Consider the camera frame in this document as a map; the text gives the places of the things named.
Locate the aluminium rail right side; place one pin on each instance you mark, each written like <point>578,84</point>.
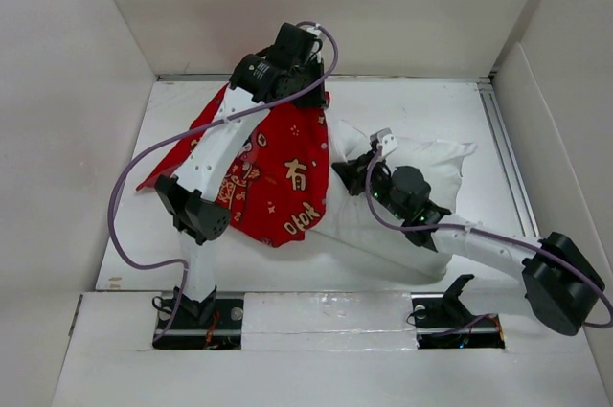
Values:
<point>502,142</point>

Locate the white pillow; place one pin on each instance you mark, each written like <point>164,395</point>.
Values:
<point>426,179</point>

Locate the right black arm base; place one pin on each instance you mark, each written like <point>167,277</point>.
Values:
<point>442,322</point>

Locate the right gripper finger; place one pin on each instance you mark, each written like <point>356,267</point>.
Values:
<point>355,184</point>
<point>353,170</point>

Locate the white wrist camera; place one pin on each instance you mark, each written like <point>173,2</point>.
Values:
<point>318,44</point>
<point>384,142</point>

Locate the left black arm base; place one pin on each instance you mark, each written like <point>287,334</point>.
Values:
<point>214,324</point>

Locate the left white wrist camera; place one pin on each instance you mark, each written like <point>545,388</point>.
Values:
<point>318,44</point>

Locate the white taped foam block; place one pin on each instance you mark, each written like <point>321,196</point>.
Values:
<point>327,322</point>

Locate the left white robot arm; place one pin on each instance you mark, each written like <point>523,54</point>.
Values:
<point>253,75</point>

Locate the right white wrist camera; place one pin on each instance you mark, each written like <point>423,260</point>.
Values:
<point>384,142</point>

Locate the red cartoon print pillowcase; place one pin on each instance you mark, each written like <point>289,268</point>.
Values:
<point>265,174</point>

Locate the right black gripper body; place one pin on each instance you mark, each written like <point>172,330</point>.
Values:
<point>379,184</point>

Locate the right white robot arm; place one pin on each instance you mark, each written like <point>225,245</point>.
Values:
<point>556,281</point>

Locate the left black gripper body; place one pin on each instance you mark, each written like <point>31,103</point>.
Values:
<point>306,72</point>

